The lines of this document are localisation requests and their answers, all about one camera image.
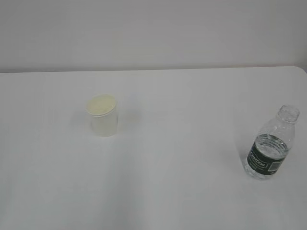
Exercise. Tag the white paper cup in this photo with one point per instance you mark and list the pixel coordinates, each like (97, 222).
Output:
(104, 115)

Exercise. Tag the clear water bottle green label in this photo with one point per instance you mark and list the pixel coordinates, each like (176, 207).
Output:
(272, 144)

